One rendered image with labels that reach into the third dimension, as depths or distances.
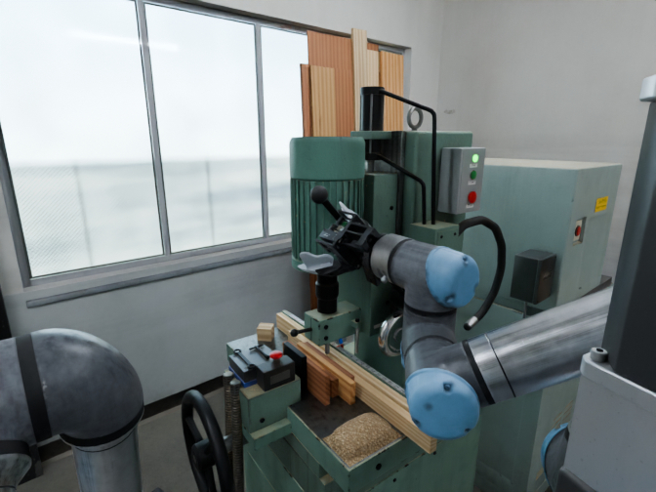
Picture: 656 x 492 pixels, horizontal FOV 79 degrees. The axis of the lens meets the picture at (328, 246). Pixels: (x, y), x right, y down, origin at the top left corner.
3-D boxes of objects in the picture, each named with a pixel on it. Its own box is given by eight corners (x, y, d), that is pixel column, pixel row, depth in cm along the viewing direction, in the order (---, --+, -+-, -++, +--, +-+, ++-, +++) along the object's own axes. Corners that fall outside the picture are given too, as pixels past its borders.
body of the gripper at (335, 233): (337, 207, 72) (383, 218, 62) (361, 236, 77) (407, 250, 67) (311, 240, 70) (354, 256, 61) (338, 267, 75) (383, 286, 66)
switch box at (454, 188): (436, 211, 103) (441, 147, 99) (461, 207, 108) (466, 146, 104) (456, 215, 98) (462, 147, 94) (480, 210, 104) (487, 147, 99)
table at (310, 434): (196, 369, 118) (194, 351, 116) (285, 340, 135) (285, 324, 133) (307, 525, 70) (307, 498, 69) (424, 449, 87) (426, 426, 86)
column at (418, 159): (351, 362, 129) (355, 131, 110) (400, 343, 141) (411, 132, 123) (402, 397, 111) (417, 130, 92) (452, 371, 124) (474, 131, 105)
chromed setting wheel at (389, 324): (374, 360, 101) (376, 315, 98) (408, 346, 108) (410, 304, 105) (382, 365, 98) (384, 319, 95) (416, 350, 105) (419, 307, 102)
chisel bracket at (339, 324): (304, 341, 105) (303, 311, 103) (346, 327, 113) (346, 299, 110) (319, 353, 99) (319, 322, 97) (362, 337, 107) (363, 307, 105)
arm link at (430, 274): (444, 322, 51) (449, 259, 49) (385, 296, 60) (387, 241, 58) (480, 307, 56) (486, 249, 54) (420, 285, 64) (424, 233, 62)
